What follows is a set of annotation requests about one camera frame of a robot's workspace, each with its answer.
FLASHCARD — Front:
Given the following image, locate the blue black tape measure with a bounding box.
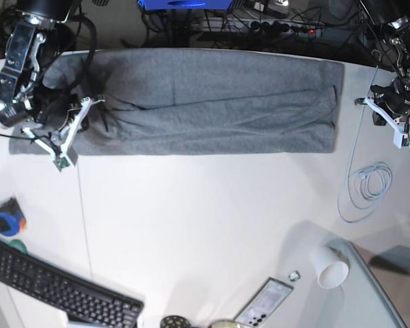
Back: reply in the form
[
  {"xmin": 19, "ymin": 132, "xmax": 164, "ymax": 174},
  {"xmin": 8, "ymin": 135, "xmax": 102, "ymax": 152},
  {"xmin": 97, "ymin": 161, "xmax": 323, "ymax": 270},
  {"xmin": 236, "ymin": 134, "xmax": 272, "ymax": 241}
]
[{"xmin": 0, "ymin": 197, "xmax": 26, "ymax": 237}]

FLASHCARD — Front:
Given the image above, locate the black computer keyboard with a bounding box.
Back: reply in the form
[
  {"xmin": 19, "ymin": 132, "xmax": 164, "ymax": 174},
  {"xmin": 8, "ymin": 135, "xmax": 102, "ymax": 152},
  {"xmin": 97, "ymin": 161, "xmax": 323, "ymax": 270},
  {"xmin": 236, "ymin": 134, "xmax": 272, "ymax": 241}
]
[{"xmin": 0, "ymin": 241, "xmax": 144, "ymax": 327}]

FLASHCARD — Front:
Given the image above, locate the olive round container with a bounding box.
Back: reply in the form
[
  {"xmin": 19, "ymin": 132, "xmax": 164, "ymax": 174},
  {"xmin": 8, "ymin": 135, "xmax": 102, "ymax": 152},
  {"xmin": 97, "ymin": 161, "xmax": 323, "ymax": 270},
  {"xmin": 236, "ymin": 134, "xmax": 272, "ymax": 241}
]
[{"xmin": 208, "ymin": 319, "xmax": 241, "ymax": 328}]

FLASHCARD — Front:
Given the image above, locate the grey t-shirt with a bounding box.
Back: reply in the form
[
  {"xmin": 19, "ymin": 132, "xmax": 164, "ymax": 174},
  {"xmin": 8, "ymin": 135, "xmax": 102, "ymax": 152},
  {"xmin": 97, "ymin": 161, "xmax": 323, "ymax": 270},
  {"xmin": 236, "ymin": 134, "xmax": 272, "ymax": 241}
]
[{"xmin": 8, "ymin": 48, "xmax": 346, "ymax": 156}]

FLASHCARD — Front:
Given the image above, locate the glass side table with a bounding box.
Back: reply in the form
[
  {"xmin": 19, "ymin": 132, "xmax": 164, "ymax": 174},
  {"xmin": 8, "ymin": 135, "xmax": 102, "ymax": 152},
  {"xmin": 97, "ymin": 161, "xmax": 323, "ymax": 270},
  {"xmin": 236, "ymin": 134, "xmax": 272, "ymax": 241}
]
[{"xmin": 328, "ymin": 239, "xmax": 410, "ymax": 327}]

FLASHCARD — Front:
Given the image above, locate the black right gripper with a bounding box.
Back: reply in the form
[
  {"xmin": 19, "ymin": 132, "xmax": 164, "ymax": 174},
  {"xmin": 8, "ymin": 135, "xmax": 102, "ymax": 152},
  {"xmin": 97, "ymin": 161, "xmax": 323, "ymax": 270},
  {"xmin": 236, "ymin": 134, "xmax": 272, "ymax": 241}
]
[{"xmin": 68, "ymin": 94, "xmax": 105, "ymax": 132}]

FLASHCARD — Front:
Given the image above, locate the small green white packet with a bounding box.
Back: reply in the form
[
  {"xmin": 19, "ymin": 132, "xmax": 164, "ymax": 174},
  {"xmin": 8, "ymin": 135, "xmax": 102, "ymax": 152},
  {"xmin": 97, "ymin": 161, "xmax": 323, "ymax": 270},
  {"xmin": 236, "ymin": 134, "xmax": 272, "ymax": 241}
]
[{"xmin": 288, "ymin": 270, "xmax": 301, "ymax": 282}]

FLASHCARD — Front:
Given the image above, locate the white coiled charging cable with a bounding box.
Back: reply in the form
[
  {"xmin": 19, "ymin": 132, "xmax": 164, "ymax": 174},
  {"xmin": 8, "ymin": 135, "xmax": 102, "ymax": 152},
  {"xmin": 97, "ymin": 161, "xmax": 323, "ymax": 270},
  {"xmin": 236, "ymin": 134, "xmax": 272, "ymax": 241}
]
[{"xmin": 337, "ymin": 66, "xmax": 394, "ymax": 224}]

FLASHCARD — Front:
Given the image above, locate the white paper cup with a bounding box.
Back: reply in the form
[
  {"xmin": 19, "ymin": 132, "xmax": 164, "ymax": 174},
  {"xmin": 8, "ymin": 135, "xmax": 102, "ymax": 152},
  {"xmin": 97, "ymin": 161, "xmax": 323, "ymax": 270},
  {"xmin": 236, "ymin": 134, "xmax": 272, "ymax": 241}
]
[{"xmin": 311, "ymin": 246, "xmax": 349, "ymax": 290}]

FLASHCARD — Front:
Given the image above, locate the black dotted round lid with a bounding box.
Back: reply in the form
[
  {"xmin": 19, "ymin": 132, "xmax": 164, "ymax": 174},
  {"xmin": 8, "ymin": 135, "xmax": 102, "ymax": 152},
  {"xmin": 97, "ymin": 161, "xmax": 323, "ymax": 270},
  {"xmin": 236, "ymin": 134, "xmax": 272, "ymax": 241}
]
[{"xmin": 160, "ymin": 315, "xmax": 192, "ymax": 328}]

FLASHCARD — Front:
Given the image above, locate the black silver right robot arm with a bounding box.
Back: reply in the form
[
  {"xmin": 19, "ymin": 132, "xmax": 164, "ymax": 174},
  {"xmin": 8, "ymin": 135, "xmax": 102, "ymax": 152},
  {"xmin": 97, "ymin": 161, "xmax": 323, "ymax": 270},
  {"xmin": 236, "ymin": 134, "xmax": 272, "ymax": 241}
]
[{"xmin": 0, "ymin": 1, "xmax": 97, "ymax": 133}]

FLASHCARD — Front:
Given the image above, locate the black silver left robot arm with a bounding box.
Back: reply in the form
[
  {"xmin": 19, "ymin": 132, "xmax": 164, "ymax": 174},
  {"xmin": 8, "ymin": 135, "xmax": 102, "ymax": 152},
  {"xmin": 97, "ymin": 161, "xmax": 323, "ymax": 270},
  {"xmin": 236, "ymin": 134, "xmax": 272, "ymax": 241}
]
[{"xmin": 356, "ymin": 1, "xmax": 410, "ymax": 130}]

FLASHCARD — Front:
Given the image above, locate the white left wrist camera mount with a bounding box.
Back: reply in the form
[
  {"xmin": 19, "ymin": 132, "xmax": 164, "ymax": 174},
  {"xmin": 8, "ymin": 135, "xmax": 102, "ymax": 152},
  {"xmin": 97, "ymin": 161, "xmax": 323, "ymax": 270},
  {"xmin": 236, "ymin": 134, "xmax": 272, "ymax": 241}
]
[{"xmin": 355, "ymin": 97, "xmax": 410, "ymax": 149}]

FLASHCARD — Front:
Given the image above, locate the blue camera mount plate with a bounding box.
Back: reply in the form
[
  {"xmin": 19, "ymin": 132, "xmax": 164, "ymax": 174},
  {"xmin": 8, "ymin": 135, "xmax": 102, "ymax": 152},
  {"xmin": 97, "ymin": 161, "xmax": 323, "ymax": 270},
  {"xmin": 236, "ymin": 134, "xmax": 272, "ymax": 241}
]
[{"xmin": 138, "ymin": 0, "xmax": 232, "ymax": 10}]

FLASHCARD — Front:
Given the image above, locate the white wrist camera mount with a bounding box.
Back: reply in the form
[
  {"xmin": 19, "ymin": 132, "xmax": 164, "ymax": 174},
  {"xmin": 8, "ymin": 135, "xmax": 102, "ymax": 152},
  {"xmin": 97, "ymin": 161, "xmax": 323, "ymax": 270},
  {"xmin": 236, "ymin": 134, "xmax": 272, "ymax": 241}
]
[
  {"xmin": 21, "ymin": 95, "xmax": 105, "ymax": 172},
  {"xmin": 355, "ymin": 97, "xmax": 410, "ymax": 149}
]

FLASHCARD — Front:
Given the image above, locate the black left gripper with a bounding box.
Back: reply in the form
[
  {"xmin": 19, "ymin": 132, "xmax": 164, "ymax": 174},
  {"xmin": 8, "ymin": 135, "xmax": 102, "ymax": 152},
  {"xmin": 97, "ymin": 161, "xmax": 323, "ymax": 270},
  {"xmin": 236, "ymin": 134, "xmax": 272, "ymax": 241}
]
[{"xmin": 370, "ymin": 85, "xmax": 396, "ymax": 126}]

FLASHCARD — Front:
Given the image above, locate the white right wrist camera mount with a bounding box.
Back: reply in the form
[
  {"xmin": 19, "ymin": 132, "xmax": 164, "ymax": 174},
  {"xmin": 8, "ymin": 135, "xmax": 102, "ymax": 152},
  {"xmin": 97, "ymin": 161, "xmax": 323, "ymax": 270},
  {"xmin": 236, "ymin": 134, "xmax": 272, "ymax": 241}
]
[{"xmin": 21, "ymin": 95, "xmax": 105, "ymax": 172}]

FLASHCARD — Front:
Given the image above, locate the smartphone with clear case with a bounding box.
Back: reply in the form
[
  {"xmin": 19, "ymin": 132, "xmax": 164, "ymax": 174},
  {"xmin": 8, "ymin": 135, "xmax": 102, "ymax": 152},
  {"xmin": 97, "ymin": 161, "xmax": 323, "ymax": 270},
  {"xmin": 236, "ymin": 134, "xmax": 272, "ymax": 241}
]
[{"xmin": 234, "ymin": 277, "xmax": 293, "ymax": 327}]

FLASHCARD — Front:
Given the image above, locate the green tape roll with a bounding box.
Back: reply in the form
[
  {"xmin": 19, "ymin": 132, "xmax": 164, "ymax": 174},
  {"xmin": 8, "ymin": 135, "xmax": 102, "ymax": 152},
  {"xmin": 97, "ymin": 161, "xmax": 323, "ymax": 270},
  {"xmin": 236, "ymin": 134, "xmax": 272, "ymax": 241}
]
[{"xmin": 8, "ymin": 239, "xmax": 27, "ymax": 255}]

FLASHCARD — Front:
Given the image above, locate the black power strip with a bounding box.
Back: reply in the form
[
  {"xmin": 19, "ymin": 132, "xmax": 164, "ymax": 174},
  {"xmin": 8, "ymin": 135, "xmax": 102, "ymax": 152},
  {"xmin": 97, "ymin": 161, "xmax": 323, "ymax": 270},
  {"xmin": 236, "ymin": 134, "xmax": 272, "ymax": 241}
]
[{"xmin": 249, "ymin": 20, "xmax": 325, "ymax": 38}]

